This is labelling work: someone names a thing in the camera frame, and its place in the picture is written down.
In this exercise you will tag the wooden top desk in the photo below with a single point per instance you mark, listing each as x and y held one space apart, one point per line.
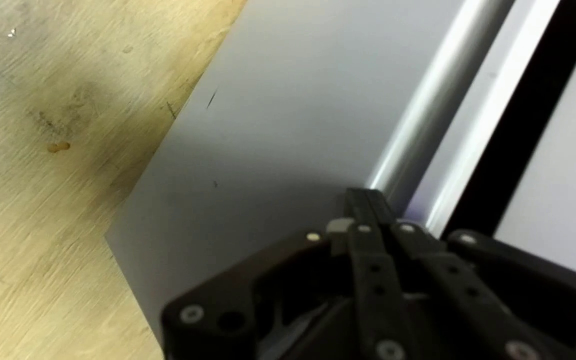
86 93

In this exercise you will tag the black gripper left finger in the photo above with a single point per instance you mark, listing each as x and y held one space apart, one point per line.
376 290

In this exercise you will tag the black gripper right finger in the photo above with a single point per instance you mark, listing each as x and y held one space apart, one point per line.
511 303

